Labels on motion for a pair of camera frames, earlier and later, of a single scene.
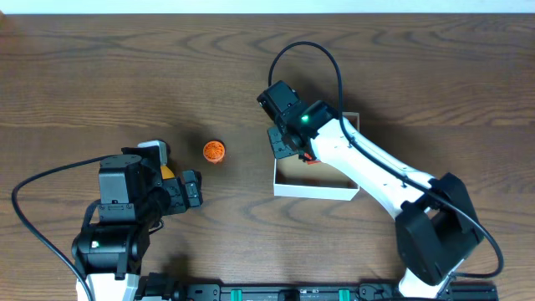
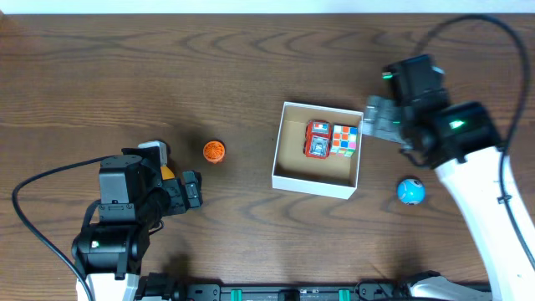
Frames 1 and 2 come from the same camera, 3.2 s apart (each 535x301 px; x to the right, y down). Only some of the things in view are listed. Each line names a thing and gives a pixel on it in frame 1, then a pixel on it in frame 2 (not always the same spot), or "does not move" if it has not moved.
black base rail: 172,289 does not move
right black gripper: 280,142 → 408,136
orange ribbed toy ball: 213,151 does not move
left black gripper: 184,194 does not move
